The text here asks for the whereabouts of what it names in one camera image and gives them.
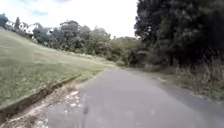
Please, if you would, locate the grey asphalt road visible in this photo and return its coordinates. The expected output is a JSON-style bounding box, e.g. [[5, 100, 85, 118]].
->
[[46, 68, 224, 128]]

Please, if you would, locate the row of distant trees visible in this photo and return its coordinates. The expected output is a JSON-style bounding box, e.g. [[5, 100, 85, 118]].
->
[[0, 13, 141, 66]]

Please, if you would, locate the wood of dark trees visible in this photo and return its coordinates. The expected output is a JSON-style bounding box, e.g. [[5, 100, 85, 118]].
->
[[133, 0, 224, 68]]

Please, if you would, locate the grass slope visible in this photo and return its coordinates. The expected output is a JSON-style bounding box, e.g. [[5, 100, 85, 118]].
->
[[0, 28, 118, 111]]

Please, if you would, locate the dirt gutter strip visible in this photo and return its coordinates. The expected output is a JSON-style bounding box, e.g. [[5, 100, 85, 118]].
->
[[0, 78, 88, 128]]

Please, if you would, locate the overgrown roadside verge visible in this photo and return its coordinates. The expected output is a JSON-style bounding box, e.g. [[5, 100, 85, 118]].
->
[[129, 56, 224, 102]]

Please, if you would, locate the concrete kerb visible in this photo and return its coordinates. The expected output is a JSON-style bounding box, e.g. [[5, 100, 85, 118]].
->
[[0, 75, 83, 122]]

